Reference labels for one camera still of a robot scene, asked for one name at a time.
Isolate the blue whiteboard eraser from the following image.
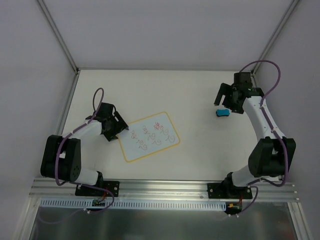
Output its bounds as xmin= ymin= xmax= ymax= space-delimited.
xmin=215 ymin=108 xmax=230 ymax=117

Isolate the yellow framed whiteboard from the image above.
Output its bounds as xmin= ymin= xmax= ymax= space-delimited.
xmin=117 ymin=111 xmax=181 ymax=163

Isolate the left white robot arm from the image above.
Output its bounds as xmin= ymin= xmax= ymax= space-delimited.
xmin=40 ymin=102 xmax=129 ymax=196

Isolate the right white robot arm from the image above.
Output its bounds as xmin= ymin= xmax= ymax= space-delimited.
xmin=214 ymin=83 xmax=296 ymax=198

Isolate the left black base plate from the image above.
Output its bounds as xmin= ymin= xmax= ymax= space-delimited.
xmin=75 ymin=180 xmax=120 ymax=197

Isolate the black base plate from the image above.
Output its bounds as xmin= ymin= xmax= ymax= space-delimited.
xmin=206 ymin=182 xmax=253 ymax=200
xmin=75 ymin=180 xmax=120 ymax=197

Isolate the right aluminium frame post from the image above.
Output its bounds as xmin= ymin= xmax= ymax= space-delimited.
xmin=249 ymin=0 xmax=301 ymax=76

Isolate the aluminium frame post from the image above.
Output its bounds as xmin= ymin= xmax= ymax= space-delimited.
xmin=35 ymin=0 xmax=79 ymax=74
xmin=249 ymin=0 xmax=301 ymax=76

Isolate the aluminium mounting rail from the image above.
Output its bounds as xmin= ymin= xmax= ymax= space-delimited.
xmin=29 ymin=178 xmax=301 ymax=203

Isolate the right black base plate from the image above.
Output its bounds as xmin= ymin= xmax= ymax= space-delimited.
xmin=206 ymin=182 xmax=253 ymax=200

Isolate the white slotted cable duct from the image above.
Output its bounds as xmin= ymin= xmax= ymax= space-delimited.
xmin=39 ymin=198 xmax=227 ymax=212

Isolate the left aluminium frame post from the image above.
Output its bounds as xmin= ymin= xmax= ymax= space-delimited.
xmin=35 ymin=0 xmax=79 ymax=74

